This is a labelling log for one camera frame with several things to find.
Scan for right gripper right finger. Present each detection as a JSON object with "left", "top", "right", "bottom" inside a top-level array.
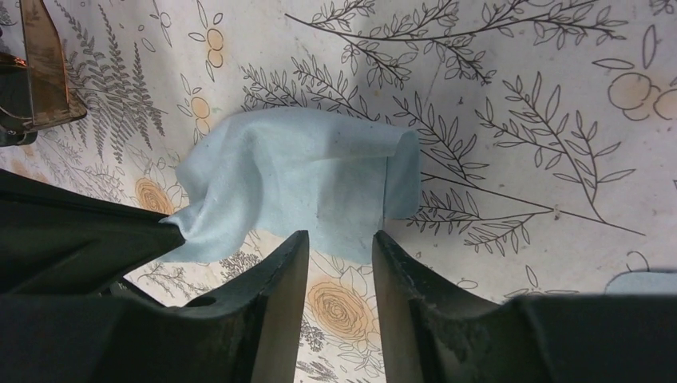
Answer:
[{"left": 372, "top": 231, "right": 676, "bottom": 382}]

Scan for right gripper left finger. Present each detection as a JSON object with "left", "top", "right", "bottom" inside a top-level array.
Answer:
[{"left": 1, "top": 231, "right": 309, "bottom": 382}]

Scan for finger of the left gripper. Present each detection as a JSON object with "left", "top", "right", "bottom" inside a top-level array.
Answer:
[{"left": 1, "top": 171, "right": 184, "bottom": 294}]

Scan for brown sunglasses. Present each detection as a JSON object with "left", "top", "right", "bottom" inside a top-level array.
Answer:
[{"left": 1, "top": 1, "right": 87, "bottom": 147}]

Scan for small light blue cloth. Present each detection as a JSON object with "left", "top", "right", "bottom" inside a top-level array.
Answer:
[{"left": 162, "top": 107, "right": 421, "bottom": 264}]

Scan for large light blue cloth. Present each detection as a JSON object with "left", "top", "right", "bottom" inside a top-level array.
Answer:
[{"left": 604, "top": 271, "right": 676, "bottom": 295}]

